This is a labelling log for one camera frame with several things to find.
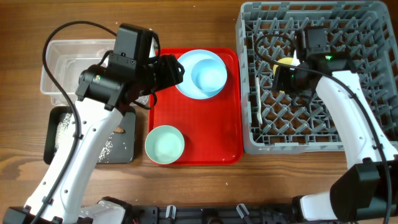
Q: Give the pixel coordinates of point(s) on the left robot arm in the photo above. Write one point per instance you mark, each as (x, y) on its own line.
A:
(104, 95)

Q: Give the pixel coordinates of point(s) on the yellow plastic cup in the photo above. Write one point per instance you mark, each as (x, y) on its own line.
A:
(281, 62)

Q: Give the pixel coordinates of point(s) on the black rectangular waste tray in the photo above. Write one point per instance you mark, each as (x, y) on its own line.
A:
(128, 123)

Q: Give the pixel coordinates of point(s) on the clear plastic storage bin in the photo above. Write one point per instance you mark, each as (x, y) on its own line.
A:
(66, 59)

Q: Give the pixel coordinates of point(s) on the white plastic spoon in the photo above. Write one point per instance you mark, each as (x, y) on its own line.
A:
(258, 97)

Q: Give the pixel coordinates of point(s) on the green bowl with food scraps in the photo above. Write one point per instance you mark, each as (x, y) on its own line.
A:
(164, 144)

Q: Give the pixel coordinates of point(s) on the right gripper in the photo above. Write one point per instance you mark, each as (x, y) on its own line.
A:
(280, 81)

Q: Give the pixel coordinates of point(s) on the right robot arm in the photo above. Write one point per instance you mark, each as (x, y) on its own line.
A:
(368, 189)

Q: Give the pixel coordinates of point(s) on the red plastic serving tray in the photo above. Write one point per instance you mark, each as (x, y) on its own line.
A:
(212, 128)

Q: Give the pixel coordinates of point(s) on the spilled white rice pile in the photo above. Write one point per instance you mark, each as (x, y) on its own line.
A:
(115, 151)

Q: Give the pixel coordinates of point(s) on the brown food stick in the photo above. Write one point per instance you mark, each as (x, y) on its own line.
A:
(119, 130)

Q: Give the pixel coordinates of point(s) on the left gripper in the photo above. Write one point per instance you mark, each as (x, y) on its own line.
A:
(168, 64)

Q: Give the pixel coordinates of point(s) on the grey plastic dishwasher rack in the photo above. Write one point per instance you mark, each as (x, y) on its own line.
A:
(290, 125)

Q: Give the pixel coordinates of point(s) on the light blue shallow bowl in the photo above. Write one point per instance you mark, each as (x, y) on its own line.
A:
(209, 76)

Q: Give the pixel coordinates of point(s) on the light blue plate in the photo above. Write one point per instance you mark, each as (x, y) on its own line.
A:
(188, 60)

